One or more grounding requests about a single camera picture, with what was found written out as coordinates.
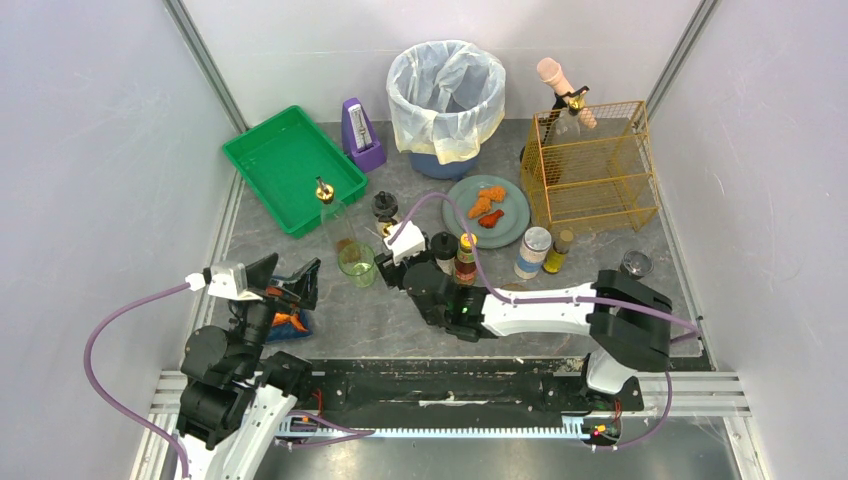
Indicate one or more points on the purple metronome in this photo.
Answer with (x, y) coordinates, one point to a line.
(359, 139)

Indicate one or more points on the white blue canister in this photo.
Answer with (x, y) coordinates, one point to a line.
(534, 246)

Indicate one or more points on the green plastic tray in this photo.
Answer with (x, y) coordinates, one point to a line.
(281, 160)

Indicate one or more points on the white plastic bin liner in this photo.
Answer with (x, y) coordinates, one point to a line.
(446, 98)

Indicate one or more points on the red sauce bottle yellow cap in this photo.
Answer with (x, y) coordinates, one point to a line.
(465, 268)

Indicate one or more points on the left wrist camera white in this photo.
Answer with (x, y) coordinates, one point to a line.
(225, 280)

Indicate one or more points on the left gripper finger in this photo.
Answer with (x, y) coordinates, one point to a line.
(260, 272)
(301, 287)

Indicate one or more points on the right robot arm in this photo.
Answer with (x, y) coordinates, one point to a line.
(628, 320)

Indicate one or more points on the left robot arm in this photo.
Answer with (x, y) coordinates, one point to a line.
(235, 397)

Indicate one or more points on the black microphone stand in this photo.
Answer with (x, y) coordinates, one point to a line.
(551, 125)

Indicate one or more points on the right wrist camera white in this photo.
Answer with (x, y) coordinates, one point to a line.
(404, 243)

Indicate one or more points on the beige microphone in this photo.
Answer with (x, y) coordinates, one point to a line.
(568, 97)

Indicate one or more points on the amber glass cup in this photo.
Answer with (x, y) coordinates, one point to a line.
(513, 287)

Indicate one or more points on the white cable duct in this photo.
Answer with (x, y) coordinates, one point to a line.
(584, 429)

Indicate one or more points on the blue trash bin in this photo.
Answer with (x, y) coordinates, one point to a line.
(429, 165)

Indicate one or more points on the red fried chicken piece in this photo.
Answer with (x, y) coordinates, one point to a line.
(490, 220)

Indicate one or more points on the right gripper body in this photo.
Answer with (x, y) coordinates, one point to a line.
(395, 269)

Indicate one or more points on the glass oil bottle amber residue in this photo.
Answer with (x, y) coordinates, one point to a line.
(334, 218)

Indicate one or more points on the spice jar black lid beans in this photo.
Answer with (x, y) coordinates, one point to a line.
(444, 247)

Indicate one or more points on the blue snack bag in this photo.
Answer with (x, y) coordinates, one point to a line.
(280, 333)

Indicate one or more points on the clear glass oil bottle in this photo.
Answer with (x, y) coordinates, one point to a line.
(384, 224)

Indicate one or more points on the small yellow oil bottle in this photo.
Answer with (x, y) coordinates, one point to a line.
(557, 255)

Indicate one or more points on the grey round plate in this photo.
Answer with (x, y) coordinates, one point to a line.
(510, 226)

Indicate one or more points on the glass oil bottle dark liquid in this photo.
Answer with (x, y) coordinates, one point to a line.
(571, 135)

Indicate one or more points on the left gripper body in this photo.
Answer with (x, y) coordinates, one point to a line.
(276, 295)

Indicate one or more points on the yellow wire basket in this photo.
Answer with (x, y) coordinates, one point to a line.
(608, 181)

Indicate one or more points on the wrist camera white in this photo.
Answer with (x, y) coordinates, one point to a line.
(225, 280)
(404, 243)

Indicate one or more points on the orange fried chicken piece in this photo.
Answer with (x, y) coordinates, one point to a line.
(484, 200)

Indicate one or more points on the spice jar right side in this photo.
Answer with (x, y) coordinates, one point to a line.
(636, 264)

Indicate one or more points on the green glass cup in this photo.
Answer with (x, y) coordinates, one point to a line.
(357, 262)

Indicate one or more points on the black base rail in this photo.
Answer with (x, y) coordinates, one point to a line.
(458, 392)

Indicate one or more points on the spice jar black lid powder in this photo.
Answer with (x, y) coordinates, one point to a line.
(385, 208)

